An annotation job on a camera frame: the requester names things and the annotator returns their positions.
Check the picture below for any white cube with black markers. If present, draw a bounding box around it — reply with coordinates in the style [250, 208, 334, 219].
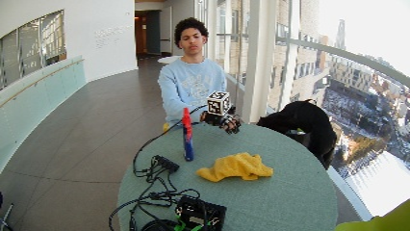
[206, 90, 231, 117]

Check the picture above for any red and blue spray bottle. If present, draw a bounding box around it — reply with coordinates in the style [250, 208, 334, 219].
[181, 107, 196, 163]

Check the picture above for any yellow cloth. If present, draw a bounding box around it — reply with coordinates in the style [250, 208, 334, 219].
[194, 151, 274, 183]

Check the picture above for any the person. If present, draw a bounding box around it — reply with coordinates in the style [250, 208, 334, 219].
[156, 16, 228, 128]

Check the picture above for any black jacket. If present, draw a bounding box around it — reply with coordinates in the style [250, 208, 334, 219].
[255, 99, 338, 170]

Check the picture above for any white round table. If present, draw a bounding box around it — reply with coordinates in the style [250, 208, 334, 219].
[156, 55, 185, 65]

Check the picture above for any black electronics box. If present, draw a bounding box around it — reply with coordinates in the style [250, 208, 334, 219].
[174, 195, 228, 231]

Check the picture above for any dark door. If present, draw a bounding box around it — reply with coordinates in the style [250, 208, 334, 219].
[145, 10, 162, 56]

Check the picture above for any yellow-green chair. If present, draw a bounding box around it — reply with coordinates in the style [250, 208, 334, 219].
[333, 198, 410, 231]

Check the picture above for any wooden handrail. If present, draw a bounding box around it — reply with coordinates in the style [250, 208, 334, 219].
[0, 58, 85, 109]

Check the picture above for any black cable hub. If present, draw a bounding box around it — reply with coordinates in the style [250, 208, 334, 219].
[153, 155, 181, 173]

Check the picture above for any long black glove cable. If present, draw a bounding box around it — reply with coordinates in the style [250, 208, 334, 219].
[132, 104, 209, 178]

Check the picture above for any bundle of black cables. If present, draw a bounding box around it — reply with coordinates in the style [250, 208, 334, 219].
[108, 167, 202, 231]

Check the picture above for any green strap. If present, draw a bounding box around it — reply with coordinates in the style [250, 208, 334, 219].
[173, 218, 204, 231]

